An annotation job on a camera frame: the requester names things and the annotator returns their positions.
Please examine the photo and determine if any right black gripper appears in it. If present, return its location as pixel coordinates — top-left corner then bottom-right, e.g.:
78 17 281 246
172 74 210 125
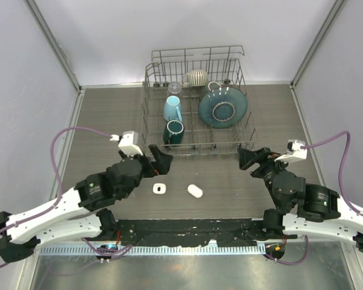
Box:
235 147 292 193

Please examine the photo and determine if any white square charging case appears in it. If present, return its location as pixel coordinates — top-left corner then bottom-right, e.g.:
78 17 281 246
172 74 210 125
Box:
152 183 166 195

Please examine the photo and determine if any white oval earbud case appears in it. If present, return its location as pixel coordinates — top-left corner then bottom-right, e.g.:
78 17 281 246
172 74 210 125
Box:
187 184 203 198

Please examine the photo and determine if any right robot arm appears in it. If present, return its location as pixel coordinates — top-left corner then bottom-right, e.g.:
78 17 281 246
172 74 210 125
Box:
237 141 363 253

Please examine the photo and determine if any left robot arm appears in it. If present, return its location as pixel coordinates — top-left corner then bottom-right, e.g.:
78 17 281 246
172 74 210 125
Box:
0 144 173 263

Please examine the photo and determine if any dark green mug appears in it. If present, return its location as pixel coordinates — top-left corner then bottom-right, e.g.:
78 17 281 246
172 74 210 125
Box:
163 120 185 145

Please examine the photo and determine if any light blue mug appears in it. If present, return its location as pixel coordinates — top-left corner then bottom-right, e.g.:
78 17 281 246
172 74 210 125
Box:
163 95 183 122

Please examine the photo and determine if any teal ceramic plate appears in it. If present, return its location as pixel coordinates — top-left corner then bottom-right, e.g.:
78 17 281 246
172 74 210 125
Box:
198 87 248 129

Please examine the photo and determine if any clear glass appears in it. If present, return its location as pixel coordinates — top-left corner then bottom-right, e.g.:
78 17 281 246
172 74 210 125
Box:
168 82 182 95

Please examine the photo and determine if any dark teal bowl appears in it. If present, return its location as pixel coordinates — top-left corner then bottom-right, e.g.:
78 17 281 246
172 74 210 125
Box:
204 81 221 92

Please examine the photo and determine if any striped ceramic cup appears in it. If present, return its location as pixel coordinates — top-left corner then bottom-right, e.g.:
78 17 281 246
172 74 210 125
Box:
181 69 208 87

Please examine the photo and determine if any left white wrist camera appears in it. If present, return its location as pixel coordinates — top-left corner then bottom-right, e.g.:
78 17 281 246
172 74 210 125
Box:
110 130 143 156

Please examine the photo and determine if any grey wire dish rack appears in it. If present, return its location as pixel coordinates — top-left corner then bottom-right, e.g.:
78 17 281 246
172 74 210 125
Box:
141 45 257 156

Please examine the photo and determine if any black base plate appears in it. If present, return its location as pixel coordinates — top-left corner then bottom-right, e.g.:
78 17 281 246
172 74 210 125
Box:
100 219 298 248

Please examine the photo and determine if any white cable duct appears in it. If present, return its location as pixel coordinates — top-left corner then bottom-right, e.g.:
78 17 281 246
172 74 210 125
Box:
39 241 266 256

